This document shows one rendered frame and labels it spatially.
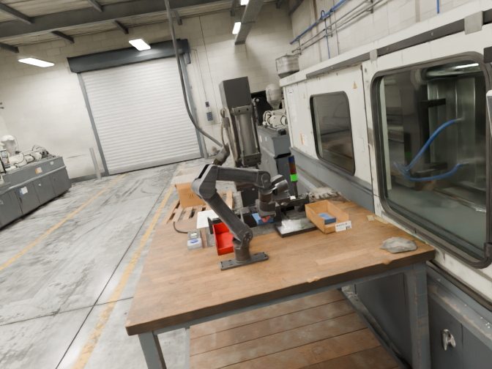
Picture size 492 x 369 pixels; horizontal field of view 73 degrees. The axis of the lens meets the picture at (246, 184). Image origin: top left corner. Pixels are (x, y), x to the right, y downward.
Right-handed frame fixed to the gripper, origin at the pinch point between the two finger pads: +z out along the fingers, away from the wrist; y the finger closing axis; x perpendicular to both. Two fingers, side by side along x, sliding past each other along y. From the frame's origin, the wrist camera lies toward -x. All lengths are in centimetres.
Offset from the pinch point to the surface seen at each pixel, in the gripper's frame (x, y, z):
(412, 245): -46, -36, -13
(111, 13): 143, 786, 130
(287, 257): -3.0, -22.1, -1.4
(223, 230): 18.0, 13.6, 19.3
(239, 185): 6.5, 24.4, -0.2
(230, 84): 1, 58, -37
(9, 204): 392, 446, 354
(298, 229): -14.9, -4.2, 6.8
